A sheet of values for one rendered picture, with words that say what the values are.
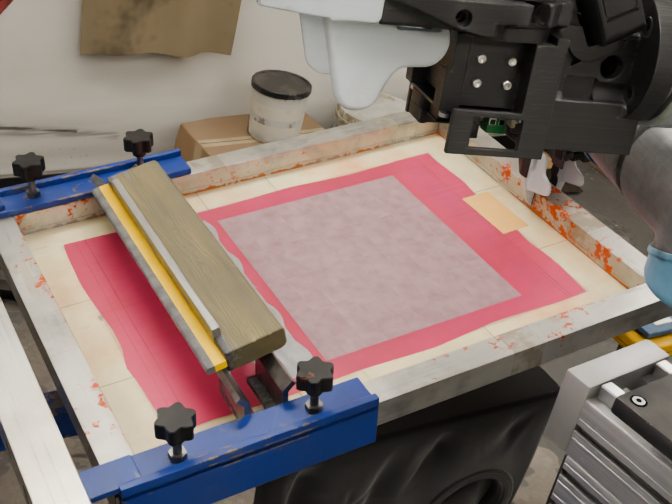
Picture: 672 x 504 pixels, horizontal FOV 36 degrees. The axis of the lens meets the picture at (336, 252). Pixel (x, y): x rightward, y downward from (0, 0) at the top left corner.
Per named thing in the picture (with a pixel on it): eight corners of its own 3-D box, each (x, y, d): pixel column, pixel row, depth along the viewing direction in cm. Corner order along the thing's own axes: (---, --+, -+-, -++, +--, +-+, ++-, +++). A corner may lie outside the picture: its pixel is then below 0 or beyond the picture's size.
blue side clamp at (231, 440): (355, 414, 122) (358, 370, 118) (376, 442, 119) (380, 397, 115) (110, 503, 110) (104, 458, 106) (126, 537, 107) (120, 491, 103)
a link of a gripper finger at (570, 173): (572, 212, 154) (574, 162, 148) (548, 193, 159) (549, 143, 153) (589, 204, 155) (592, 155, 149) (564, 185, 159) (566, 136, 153)
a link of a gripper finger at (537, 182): (533, 221, 151) (552, 165, 146) (509, 201, 155) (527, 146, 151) (549, 219, 153) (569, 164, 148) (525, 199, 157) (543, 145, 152)
